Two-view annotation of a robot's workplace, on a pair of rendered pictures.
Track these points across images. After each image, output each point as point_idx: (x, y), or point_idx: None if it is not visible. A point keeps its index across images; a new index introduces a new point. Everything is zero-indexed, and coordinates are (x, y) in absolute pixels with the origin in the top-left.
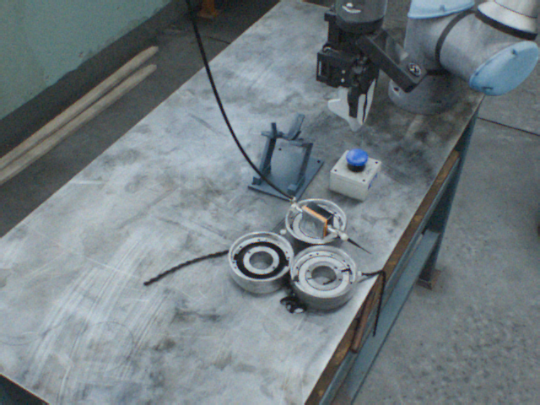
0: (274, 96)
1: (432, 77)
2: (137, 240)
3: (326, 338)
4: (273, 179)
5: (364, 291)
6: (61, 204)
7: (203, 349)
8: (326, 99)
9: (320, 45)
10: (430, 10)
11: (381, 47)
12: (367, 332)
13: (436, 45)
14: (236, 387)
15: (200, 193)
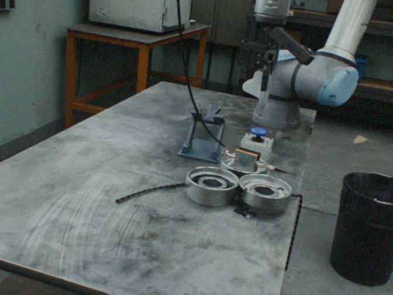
0: (176, 117)
1: (286, 103)
2: (99, 178)
3: (281, 230)
4: (196, 151)
5: (293, 205)
6: (24, 160)
7: (184, 237)
8: None
9: (196, 100)
10: (286, 55)
11: (288, 35)
12: None
13: (292, 76)
14: (224, 259)
15: (141, 157)
